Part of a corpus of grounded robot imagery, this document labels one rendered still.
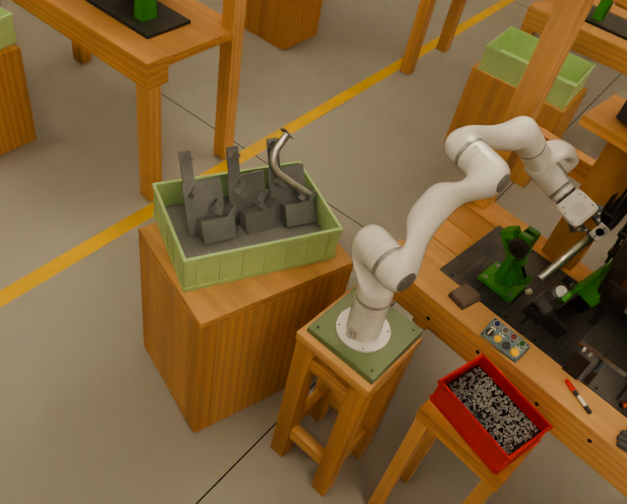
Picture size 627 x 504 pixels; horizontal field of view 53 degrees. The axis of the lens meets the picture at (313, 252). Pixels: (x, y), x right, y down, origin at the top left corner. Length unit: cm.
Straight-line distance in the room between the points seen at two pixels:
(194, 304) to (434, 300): 86
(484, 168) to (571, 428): 96
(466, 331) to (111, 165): 252
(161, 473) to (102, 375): 55
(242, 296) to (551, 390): 111
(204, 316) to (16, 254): 157
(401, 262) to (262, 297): 68
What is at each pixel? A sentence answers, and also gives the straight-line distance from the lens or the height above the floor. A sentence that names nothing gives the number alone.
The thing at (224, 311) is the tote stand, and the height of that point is 79.
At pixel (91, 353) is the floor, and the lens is 315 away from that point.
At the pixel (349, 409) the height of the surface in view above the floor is 68.
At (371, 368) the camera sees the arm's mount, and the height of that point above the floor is 88.
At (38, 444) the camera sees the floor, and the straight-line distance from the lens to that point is 295.
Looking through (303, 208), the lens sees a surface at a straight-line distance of 251.
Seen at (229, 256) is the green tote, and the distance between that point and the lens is 225.
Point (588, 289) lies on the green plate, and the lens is 229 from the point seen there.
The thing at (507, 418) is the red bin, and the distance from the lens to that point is 217.
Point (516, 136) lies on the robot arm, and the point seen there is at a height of 163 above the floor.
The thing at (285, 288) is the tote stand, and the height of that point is 79.
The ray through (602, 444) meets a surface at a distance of 231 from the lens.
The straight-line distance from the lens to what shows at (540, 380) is 230.
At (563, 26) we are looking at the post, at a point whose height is 171.
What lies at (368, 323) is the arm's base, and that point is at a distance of 207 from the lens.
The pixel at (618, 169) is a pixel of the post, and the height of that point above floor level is 137.
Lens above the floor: 259
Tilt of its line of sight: 45 degrees down
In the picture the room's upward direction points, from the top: 13 degrees clockwise
